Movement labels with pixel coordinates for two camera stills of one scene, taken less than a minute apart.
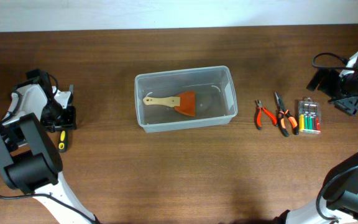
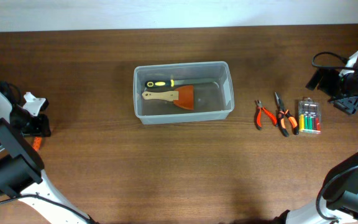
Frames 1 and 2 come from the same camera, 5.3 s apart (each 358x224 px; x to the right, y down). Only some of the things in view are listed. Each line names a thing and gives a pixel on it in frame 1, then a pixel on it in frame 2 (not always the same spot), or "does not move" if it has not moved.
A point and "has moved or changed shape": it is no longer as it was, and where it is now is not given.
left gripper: (69, 122) to (39, 130)
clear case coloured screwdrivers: (309, 117) does not move
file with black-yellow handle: (63, 141) to (171, 83)
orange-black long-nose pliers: (282, 111) does not move
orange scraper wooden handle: (183, 103) has moved or changed shape
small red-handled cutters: (259, 115) does not move
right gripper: (350, 106) does not move
